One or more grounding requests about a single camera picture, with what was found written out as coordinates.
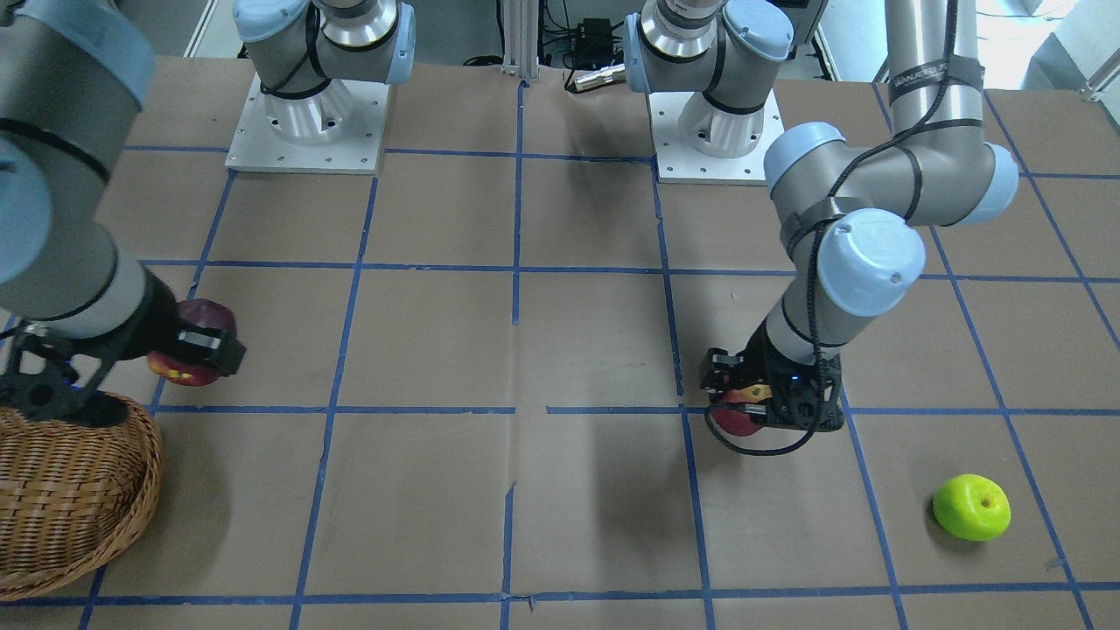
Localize dark red apple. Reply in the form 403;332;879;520
143;298;248;387

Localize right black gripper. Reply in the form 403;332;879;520
108;271;248;376

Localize brown wicker basket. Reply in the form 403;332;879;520
1;395;164;602

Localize green apple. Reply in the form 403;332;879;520
932;473;1012;543

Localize red yellow apple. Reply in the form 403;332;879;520
711;385;772;436

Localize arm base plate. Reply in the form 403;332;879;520
225;76;392;176
647;91;785;186

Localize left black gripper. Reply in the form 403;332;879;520
699;328;844;433

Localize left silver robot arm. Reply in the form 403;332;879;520
624;1;1019;436

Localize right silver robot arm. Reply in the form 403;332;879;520
3;1;417;385

